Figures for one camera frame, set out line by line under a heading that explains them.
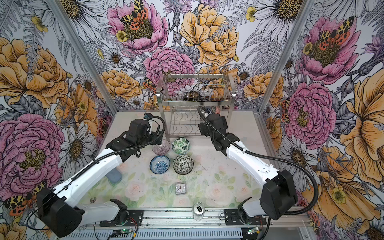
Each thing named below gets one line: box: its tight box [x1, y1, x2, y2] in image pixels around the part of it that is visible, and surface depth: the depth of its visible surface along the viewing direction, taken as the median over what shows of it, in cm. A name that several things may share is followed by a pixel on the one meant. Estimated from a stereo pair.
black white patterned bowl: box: [173, 154, 194, 175], surface depth 91 cm
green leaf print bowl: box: [171, 137, 191, 155], surface depth 101 cm
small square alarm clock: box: [175, 181, 187, 195], surface depth 83 cm
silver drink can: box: [192, 201, 206, 222], surface depth 66 cm
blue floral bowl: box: [149, 155, 171, 174], surface depth 93 cm
